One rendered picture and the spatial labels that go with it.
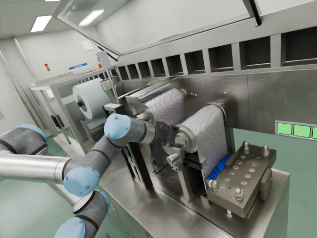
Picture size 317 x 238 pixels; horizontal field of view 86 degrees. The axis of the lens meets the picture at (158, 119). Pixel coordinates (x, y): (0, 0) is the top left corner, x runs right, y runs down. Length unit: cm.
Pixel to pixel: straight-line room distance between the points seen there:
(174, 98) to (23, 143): 70
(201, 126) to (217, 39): 41
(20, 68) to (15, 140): 526
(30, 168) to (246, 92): 88
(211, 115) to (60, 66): 565
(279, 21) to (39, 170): 91
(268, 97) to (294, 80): 12
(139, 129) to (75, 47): 595
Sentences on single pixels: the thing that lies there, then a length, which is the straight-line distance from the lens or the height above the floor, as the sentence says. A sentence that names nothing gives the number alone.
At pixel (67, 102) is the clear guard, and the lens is 149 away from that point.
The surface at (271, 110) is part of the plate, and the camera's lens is 91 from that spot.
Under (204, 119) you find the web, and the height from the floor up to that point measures 130.
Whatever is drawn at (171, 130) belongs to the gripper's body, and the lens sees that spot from 63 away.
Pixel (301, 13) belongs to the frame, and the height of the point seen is 163.
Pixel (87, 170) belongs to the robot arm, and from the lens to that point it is 48.
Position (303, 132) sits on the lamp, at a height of 118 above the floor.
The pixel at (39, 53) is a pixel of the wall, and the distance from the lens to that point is 613.
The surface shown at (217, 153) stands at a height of 109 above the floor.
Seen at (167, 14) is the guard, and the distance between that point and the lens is 96.
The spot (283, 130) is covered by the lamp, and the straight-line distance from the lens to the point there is 94.
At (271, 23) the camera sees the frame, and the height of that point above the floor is 162.
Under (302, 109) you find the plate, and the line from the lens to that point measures 89.
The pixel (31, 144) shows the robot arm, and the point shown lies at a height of 145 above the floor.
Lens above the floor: 165
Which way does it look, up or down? 23 degrees down
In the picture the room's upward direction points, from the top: 16 degrees counter-clockwise
